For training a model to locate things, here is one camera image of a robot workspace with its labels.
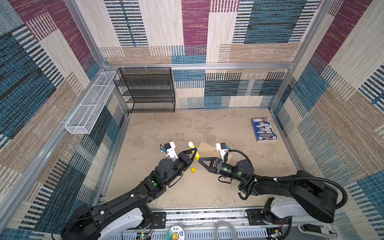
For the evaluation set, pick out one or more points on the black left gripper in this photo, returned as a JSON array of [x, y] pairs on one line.
[[184, 160]]

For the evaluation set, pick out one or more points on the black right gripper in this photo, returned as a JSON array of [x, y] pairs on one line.
[[217, 164]]

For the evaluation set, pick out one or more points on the yellow glue stick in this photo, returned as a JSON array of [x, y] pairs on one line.
[[195, 150]]

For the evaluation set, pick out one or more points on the manila paper envelope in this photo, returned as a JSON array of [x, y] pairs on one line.
[[206, 150]]

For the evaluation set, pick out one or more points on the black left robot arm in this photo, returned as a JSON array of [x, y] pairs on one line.
[[130, 210]]

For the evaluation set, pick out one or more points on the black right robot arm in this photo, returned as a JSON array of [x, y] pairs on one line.
[[296, 195]]

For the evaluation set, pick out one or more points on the clear plastic tube loop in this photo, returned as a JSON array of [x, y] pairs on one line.
[[223, 227]]

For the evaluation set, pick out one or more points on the blue comic paperback book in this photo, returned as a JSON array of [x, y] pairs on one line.
[[263, 129]]

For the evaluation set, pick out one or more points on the white handheld device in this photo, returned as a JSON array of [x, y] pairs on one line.
[[315, 230]]

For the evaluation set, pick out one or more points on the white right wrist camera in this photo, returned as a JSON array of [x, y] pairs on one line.
[[223, 149]]

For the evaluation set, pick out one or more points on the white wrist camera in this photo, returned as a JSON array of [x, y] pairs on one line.
[[223, 149], [169, 150]]

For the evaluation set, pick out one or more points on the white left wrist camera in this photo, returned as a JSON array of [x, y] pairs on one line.
[[169, 150]]

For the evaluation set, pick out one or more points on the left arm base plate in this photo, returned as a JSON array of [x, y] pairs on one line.
[[157, 220]]

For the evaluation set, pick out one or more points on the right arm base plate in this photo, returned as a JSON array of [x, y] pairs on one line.
[[256, 217]]

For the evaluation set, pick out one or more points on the black wire mesh shelf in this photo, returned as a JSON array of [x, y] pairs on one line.
[[147, 90]]

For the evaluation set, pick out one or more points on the white wire mesh basket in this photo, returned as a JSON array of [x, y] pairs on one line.
[[89, 110]]

